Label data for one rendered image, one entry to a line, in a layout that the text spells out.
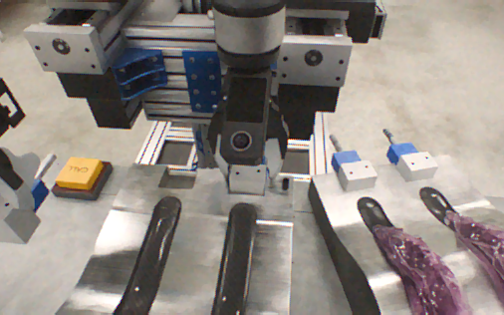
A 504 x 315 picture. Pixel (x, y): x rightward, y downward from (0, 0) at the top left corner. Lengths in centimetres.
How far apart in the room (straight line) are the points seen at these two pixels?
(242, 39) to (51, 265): 45
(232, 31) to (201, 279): 29
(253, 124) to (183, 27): 52
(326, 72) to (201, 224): 38
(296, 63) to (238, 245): 37
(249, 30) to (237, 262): 28
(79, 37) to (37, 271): 43
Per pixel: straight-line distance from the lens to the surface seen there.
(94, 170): 67
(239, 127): 36
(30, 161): 48
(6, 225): 49
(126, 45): 88
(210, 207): 49
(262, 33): 35
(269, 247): 45
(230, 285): 44
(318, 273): 54
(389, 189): 59
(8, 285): 64
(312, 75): 68
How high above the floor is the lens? 128
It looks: 46 degrees down
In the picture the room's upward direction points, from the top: straight up
